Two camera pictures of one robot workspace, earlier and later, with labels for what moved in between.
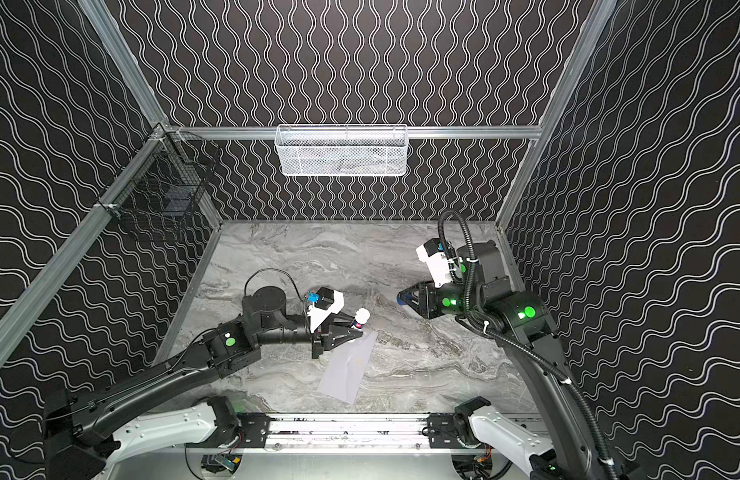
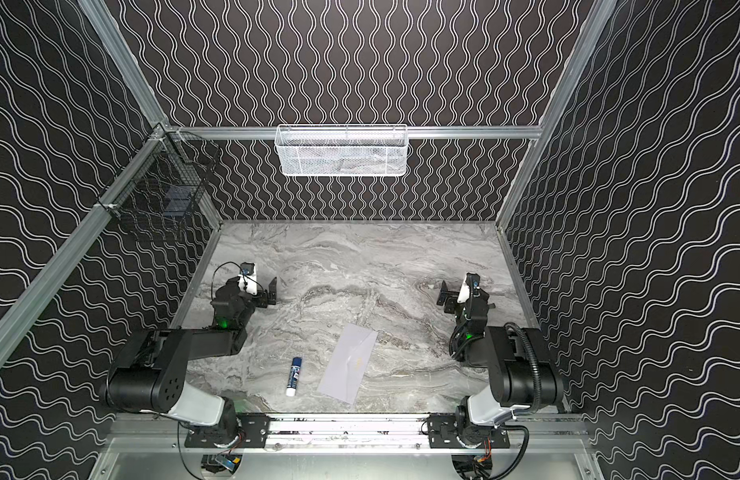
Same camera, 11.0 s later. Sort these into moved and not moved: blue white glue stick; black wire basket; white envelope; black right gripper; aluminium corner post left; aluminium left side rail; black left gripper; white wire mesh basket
Moved: blue white glue stick; black right gripper; black left gripper
Not moved: aluminium left side rail; black wire basket; aluminium corner post left; white envelope; white wire mesh basket
